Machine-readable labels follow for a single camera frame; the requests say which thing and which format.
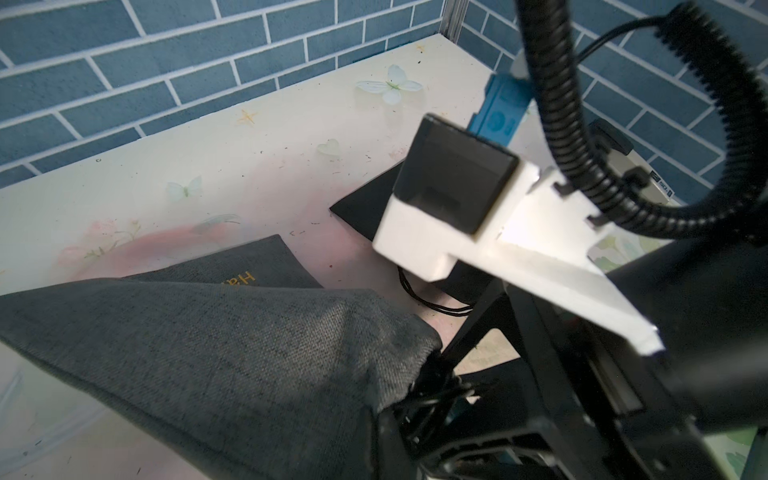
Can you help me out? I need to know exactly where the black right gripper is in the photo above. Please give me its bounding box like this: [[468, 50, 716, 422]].
[[414, 279, 726, 479]]

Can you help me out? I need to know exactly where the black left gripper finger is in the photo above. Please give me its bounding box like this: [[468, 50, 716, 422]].
[[374, 410, 419, 480]]

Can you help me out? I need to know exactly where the black bag drawstring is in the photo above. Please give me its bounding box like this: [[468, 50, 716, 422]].
[[395, 266, 475, 318]]

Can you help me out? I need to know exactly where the grey hair dryer bag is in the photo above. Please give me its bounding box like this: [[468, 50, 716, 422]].
[[1, 236, 442, 479]]

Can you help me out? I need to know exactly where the black hair dryer bag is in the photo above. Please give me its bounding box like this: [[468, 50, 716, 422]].
[[329, 163, 492, 305]]

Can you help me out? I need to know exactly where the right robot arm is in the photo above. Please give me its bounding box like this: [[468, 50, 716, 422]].
[[410, 1, 767, 479]]

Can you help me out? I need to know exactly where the white black stapler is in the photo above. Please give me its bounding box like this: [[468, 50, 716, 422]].
[[589, 119, 679, 207]]

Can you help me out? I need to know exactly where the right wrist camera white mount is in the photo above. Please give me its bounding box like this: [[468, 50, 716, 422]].
[[371, 113, 666, 356]]

